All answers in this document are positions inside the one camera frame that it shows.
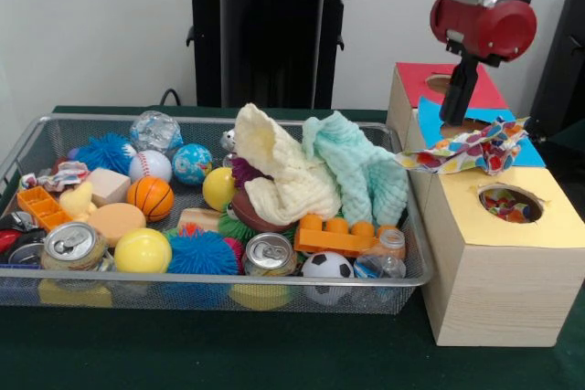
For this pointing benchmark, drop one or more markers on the dark green side table cloth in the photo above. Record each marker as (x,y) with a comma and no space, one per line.
(573,134)

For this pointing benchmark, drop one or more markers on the blue and green globe ball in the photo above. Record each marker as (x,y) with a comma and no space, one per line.
(192,164)

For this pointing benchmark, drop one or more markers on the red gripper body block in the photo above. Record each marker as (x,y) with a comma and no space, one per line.
(493,29)

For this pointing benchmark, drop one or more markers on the orange toy basketball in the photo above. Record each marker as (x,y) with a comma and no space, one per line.
(151,198)

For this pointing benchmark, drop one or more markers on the yellow smooth ball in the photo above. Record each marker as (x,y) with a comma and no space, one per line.
(142,250)

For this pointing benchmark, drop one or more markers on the cream waffle cloth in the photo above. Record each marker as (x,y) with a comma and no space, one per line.
(283,189)

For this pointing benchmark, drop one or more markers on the wooden box with three holes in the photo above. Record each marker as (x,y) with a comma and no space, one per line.
(493,289)

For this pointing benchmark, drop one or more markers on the orange toy building block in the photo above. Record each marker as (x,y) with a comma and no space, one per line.
(329,239)

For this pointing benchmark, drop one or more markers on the white toy baseball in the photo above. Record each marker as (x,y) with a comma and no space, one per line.
(151,166)

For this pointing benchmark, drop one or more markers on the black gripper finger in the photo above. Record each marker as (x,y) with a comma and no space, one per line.
(470,84)
(452,102)

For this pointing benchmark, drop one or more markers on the black and white soccer ball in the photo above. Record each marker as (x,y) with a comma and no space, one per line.
(326,264)

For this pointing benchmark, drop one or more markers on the light teal waffle cloth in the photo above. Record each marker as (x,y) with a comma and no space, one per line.
(365,171)

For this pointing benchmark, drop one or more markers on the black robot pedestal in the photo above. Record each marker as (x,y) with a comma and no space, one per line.
(274,43)

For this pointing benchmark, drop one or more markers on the blue spiky rubber ball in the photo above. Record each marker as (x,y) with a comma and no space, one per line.
(103,152)
(201,253)

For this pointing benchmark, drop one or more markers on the black upright panel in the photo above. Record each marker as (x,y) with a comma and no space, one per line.
(562,75)

